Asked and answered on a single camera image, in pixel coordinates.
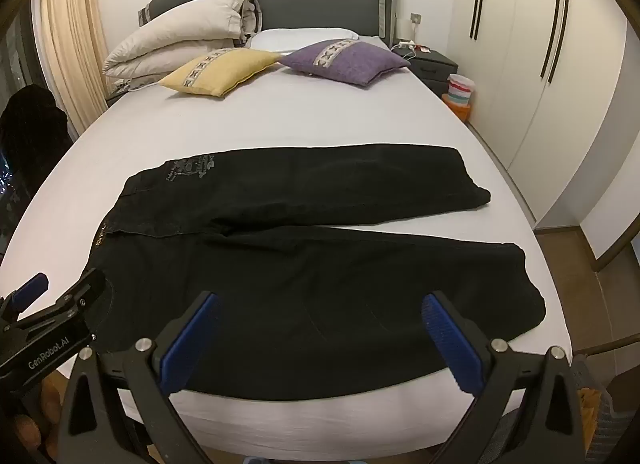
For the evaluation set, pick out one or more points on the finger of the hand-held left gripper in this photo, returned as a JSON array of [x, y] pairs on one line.
[[82, 291], [30, 287]]

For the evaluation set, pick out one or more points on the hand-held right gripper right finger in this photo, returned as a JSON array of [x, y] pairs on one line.
[[450, 339]]

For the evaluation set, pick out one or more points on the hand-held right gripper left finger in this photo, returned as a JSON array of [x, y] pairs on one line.
[[187, 344]]

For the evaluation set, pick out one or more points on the black pants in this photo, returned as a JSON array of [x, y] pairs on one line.
[[300, 284]]

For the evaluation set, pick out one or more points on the person's left hand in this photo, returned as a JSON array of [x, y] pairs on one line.
[[27, 431]]

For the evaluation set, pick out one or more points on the yellow cloth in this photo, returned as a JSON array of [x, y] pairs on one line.
[[590, 401]]

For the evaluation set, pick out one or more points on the dark hanging clothing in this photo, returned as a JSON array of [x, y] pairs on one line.
[[30, 124]]

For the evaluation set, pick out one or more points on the white door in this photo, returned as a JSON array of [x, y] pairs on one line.
[[612, 214]]

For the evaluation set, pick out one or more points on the dark window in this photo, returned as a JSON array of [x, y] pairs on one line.
[[15, 69]]

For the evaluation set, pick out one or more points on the beige curtain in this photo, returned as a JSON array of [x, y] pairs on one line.
[[75, 44]]

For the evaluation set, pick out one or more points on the white wardrobe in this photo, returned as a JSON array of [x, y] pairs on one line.
[[520, 94]]

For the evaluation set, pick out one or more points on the yellow cushion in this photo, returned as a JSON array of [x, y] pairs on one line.
[[220, 72]]

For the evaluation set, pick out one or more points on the bed with white sheet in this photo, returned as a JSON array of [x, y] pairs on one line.
[[325, 109]]

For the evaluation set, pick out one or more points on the grey nightstand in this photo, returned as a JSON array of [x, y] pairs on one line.
[[435, 69]]

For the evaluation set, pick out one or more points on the folded beige duvet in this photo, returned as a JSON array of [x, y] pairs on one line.
[[190, 29]]

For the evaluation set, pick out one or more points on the purple cushion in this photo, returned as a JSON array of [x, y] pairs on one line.
[[345, 64]]

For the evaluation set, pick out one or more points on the white bedside object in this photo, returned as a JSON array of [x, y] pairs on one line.
[[404, 29]]

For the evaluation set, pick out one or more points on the white pillow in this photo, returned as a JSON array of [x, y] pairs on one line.
[[300, 37]]

